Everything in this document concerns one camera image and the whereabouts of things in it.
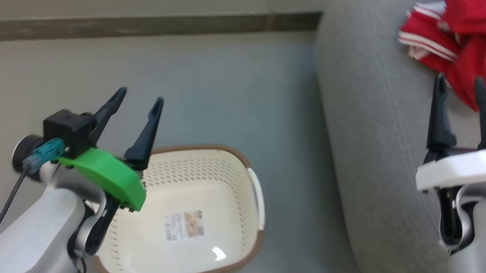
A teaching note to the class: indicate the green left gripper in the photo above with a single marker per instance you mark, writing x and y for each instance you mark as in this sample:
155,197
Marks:
116,176

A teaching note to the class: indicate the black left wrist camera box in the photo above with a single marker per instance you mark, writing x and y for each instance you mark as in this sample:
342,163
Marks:
69,128

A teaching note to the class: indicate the cream perforated laundry basket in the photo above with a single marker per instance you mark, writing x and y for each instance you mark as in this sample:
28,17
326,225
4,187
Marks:
214,186

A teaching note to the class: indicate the grey fabric sofa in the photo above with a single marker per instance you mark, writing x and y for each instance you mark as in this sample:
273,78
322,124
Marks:
384,131

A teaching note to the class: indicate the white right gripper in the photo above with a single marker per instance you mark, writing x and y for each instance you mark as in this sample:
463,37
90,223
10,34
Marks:
467,168

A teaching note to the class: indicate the red white basketball jersey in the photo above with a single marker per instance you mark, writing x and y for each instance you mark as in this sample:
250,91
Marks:
473,62

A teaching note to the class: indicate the paper label sticker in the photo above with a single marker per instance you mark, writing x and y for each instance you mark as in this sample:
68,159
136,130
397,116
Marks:
183,226

